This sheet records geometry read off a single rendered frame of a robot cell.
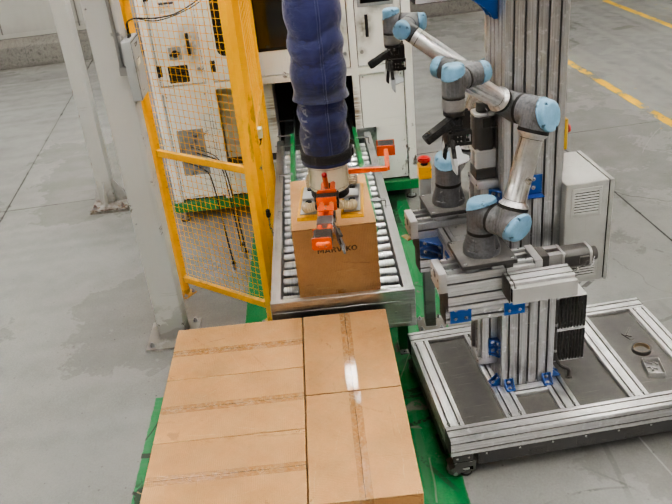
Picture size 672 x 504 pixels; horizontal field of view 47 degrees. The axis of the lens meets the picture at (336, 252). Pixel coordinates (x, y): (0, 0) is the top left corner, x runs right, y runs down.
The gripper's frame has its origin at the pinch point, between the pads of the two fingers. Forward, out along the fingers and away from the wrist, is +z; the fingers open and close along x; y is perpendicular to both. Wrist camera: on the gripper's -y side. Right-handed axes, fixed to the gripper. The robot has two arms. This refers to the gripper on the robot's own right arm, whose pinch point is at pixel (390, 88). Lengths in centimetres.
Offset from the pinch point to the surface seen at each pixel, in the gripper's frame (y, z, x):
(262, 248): -69, 100, 55
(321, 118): -35.8, -1.7, -34.7
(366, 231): -19, 62, -17
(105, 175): -189, 124, 273
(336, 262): -34, 76, -16
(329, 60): -30, -25, -35
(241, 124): -70, 26, 56
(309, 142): -42, 9, -32
